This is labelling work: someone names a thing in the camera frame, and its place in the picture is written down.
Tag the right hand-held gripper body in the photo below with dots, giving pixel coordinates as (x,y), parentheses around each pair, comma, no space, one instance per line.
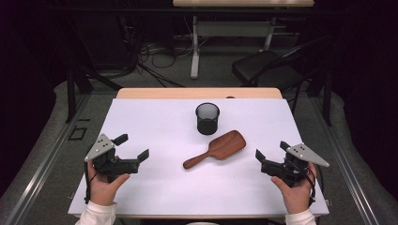
(291,170)

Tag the metal floor rail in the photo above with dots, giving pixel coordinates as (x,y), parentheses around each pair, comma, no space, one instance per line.
(45,162)
(347,168)

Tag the white table mat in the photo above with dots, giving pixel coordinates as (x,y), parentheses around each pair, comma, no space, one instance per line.
(156,131)

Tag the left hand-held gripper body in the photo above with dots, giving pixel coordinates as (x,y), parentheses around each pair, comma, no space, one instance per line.
(117,165)

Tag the black folding chair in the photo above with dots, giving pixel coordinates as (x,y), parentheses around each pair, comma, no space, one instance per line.
(266,67)

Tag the black mesh cup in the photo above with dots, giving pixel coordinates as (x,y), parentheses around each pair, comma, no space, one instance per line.
(206,126)

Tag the light wooden table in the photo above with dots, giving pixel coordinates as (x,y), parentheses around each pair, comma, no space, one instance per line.
(187,93)

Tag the black metal stand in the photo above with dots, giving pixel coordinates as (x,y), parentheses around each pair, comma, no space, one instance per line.
(71,93)

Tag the person's right hand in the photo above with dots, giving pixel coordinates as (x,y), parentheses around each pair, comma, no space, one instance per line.
(297,195)

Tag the white-framed desk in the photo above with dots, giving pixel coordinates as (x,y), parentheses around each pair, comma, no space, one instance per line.
(231,29)

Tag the person's left hand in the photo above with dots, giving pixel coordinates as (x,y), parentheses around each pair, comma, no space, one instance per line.
(101,190)

